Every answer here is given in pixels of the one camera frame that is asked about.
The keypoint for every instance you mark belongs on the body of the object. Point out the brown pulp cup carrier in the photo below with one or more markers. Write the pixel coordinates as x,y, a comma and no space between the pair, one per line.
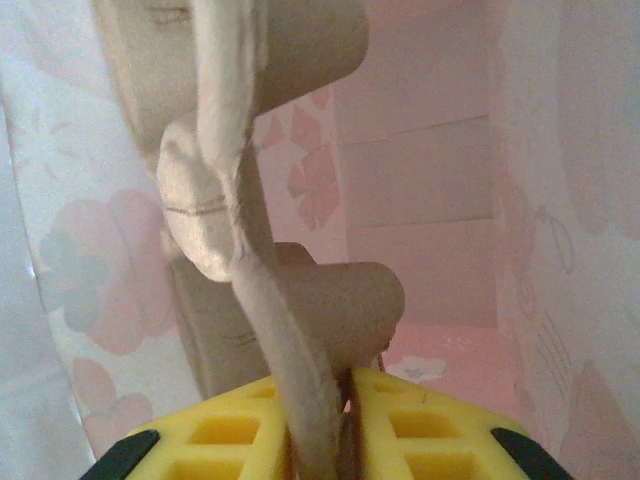
220,200

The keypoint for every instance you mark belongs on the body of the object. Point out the red white paper gift bag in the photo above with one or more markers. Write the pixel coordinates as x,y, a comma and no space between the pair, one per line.
425,200

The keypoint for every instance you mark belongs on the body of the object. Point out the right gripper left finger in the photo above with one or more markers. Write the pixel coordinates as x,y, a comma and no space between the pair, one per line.
235,407

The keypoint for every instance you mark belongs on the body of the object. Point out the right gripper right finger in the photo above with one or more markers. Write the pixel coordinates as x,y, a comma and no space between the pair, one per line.
375,440

